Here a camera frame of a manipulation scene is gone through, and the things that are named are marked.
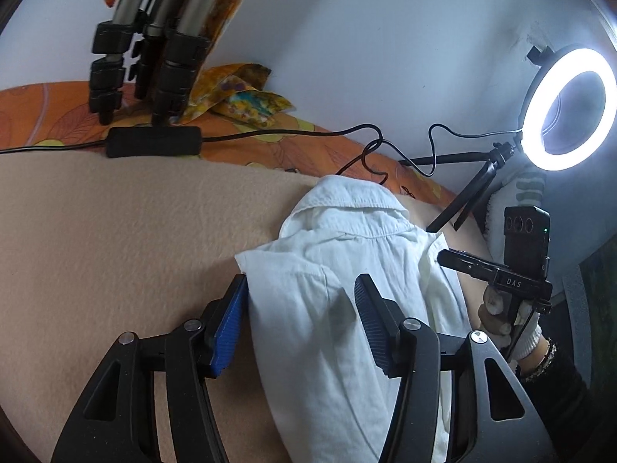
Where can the person's right hand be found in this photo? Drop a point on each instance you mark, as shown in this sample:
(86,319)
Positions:
(491,308)

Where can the white and green towel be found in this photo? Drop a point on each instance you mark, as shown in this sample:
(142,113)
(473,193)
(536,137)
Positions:
(496,212)

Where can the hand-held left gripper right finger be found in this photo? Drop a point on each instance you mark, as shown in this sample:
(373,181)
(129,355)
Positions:
(373,323)

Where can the orange patterned bedsheet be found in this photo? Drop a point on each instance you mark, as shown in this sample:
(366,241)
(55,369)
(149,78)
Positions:
(58,111)

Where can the dark green cloth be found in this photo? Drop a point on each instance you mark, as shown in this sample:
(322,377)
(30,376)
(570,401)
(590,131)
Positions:
(602,308)

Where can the white shirt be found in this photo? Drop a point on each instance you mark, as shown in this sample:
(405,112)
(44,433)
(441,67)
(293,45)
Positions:
(313,347)

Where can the small black tripod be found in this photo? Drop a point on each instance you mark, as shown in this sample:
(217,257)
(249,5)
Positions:
(458,197)

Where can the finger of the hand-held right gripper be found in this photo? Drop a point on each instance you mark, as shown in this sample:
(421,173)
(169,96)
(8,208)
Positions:
(467,264)

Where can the black tripod legs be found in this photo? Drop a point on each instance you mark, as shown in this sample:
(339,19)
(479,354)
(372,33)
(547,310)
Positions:
(176,72)

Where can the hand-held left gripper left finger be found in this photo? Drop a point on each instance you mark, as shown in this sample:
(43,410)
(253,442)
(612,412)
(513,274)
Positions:
(231,323)

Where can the person's right forearm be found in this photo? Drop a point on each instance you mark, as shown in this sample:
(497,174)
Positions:
(559,386)

